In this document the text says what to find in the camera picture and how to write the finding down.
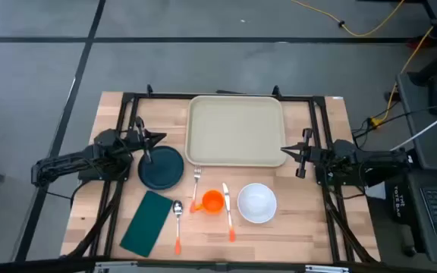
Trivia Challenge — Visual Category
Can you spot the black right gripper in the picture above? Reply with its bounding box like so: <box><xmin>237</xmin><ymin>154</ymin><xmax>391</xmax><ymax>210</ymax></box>
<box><xmin>281</xmin><ymin>127</ymin><xmax>333</xmax><ymax>180</ymax></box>

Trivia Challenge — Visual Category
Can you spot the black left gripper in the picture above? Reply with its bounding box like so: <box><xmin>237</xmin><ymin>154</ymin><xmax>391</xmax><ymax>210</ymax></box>
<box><xmin>126</xmin><ymin>116</ymin><xmax>168</xmax><ymax>165</ymax></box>

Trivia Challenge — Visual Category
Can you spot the dark blue plate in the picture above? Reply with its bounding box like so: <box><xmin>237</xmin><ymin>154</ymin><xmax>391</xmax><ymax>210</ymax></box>
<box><xmin>137</xmin><ymin>145</ymin><xmax>185</xmax><ymax>191</ymax></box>

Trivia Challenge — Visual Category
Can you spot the fork with orange handle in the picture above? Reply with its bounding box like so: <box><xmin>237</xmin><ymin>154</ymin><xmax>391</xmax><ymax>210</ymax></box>
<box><xmin>189</xmin><ymin>165</ymin><xmax>203</xmax><ymax>215</ymax></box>

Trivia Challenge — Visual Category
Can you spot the white bowl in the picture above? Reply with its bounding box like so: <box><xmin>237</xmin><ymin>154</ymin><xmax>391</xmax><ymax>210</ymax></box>
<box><xmin>237</xmin><ymin>183</ymin><xmax>278</xmax><ymax>224</ymax></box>

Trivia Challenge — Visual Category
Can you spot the spoon with orange handle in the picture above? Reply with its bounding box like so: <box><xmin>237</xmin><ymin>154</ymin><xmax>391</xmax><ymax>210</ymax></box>
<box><xmin>171</xmin><ymin>199</ymin><xmax>184</xmax><ymax>256</ymax></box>

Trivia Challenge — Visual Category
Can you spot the knife with orange handle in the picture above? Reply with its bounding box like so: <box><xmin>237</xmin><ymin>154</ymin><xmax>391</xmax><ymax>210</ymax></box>
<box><xmin>222</xmin><ymin>182</ymin><xmax>237</xmax><ymax>243</ymax></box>

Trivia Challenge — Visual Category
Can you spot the dark green napkin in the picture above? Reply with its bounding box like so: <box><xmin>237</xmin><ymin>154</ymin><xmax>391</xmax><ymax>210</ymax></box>
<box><xmin>119</xmin><ymin>190</ymin><xmax>174</xmax><ymax>259</ymax></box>

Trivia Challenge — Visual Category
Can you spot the orange plastic mug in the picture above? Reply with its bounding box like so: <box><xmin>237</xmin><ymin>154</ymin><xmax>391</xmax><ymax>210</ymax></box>
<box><xmin>194</xmin><ymin>189</ymin><xmax>225</xmax><ymax>215</ymax></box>

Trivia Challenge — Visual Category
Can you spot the beige plastic tray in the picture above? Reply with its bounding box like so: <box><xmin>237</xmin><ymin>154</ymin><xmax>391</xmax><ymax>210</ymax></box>
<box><xmin>184</xmin><ymin>95</ymin><xmax>288</xmax><ymax>168</ymax></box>

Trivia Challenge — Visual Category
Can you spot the white paper sheet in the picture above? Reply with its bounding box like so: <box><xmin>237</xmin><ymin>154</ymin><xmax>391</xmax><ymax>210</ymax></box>
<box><xmin>364</xmin><ymin>182</ymin><xmax>387</xmax><ymax>200</ymax></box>

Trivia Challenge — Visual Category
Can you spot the black tote bag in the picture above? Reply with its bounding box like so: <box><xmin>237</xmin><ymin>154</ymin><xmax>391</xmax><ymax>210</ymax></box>
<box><xmin>385</xmin><ymin>180</ymin><xmax>420</xmax><ymax>225</ymax></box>

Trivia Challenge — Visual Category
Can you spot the dark grey side desk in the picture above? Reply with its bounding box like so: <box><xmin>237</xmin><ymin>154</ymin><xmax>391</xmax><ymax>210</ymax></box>
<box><xmin>395</xmin><ymin>71</ymin><xmax>437</xmax><ymax>172</ymax></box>

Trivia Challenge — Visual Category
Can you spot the dark desk under laptop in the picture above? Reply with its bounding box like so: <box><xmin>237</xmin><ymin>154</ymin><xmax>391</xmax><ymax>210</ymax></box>
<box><xmin>406</xmin><ymin>168</ymin><xmax>437</xmax><ymax>266</ymax></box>

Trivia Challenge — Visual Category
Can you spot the person's red shoe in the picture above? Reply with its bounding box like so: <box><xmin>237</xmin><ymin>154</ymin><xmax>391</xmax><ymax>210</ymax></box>
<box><xmin>406</xmin><ymin>35</ymin><xmax>434</xmax><ymax>49</ymax></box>

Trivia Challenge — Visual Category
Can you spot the yellow cable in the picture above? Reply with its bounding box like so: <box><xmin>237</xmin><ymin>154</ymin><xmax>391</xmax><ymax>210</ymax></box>
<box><xmin>369</xmin><ymin>0</ymin><xmax>437</xmax><ymax>127</ymax></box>
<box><xmin>290</xmin><ymin>0</ymin><xmax>407</xmax><ymax>38</ymax></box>

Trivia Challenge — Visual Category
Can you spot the white cable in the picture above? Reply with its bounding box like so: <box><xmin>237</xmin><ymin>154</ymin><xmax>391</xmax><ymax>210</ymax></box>
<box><xmin>390</xmin><ymin>104</ymin><xmax>437</xmax><ymax>152</ymax></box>

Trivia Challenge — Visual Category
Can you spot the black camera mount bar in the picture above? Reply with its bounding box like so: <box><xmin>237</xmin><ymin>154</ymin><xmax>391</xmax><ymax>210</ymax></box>
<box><xmin>0</xmin><ymin>256</ymin><xmax>437</xmax><ymax>273</ymax></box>

